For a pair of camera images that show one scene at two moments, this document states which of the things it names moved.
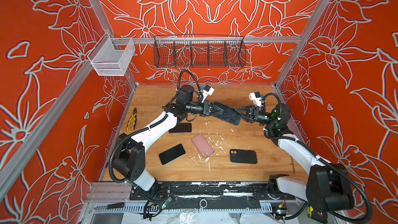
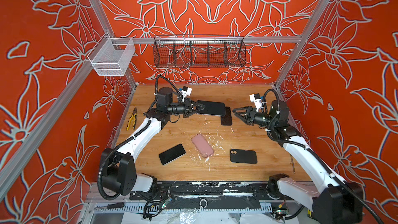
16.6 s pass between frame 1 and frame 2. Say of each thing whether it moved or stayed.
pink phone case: stayed
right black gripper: stayed
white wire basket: stayed
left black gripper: moved
